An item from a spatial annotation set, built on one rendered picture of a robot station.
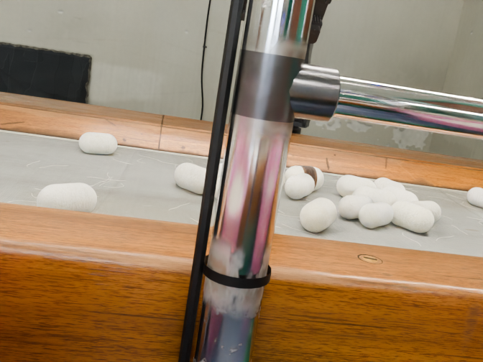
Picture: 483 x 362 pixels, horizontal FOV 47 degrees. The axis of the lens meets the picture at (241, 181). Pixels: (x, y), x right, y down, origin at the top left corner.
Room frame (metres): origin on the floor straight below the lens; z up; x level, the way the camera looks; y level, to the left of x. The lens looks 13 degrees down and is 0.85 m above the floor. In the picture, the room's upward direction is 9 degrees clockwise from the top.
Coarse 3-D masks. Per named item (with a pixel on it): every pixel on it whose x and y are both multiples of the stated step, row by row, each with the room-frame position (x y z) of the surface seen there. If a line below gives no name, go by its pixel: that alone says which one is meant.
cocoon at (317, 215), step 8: (320, 200) 0.37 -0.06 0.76; (328, 200) 0.38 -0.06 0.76; (304, 208) 0.36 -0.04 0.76; (312, 208) 0.36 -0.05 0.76; (320, 208) 0.36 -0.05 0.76; (328, 208) 0.37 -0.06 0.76; (304, 216) 0.36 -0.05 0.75; (312, 216) 0.36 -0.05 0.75; (320, 216) 0.36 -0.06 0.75; (328, 216) 0.36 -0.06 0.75; (304, 224) 0.36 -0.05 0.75; (312, 224) 0.36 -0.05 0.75; (320, 224) 0.36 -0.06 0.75; (328, 224) 0.36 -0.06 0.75
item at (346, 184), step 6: (342, 180) 0.48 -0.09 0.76; (348, 180) 0.48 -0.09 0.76; (354, 180) 0.48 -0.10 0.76; (360, 180) 0.48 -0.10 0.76; (366, 180) 0.48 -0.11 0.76; (336, 186) 0.49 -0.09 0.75; (342, 186) 0.48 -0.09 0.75; (348, 186) 0.48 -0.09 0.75; (354, 186) 0.48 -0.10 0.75; (360, 186) 0.48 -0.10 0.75; (372, 186) 0.48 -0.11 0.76; (342, 192) 0.48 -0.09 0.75; (348, 192) 0.48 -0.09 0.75
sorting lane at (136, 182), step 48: (0, 144) 0.48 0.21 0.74; (48, 144) 0.51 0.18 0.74; (0, 192) 0.34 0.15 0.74; (96, 192) 0.38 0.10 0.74; (144, 192) 0.40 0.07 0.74; (192, 192) 0.42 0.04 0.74; (336, 192) 0.50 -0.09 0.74; (432, 192) 0.58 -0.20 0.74; (336, 240) 0.36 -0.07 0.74; (384, 240) 0.37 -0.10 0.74; (432, 240) 0.39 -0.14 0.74; (480, 240) 0.42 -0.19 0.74
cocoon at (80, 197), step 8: (56, 184) 0.31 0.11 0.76; (64, 184) 0.31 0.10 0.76; (72, 184) 0.32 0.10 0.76; (80, 184) 0.32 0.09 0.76; (40, 192) 0.30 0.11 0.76; (48, 192) 0.30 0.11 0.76; (56, 192) 0.30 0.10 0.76; (64, 192) 0.30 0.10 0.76; (72, 192) 0.31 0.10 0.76; (80, 192) 0.31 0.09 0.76; (88, 192) 0.32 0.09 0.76; (40, 200) 0.30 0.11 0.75; (48, 200) 0.30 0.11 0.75; (56, 200) 0.30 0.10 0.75; (64, 200) 0.30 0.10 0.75; (72, 200) 0.31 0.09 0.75; (80, 200) 0.31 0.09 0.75; (88, 200) 0.31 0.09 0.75; (96, 200) 0.32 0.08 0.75; (56, 208) 0.30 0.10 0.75; (64, 208) 0.30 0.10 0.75; (72, 208) 0.31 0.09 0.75; (80, 208) 0.31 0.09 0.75; (88, 208) 0.31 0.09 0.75
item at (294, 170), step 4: (288, 168) 0.49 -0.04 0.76; (292, 168) 0.48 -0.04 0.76; (296, 168) 0.48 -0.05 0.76; (300, 168) 0.48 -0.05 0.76; (316, 168) 0.49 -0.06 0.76; (288, 172) 0.48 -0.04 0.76; (292, 172) 0.48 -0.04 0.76; (296, 172) 0.48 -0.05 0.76; (300, 172) 0.48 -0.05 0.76; (320, 172) 0.49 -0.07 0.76; (288, 176) 0.48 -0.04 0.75; (320, 176) 0.49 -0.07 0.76; (320, 180) 0.49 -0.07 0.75; (316, 184) 0.48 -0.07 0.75; (320, 184) 0.49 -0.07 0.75; (316, 188) 0.49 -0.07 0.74
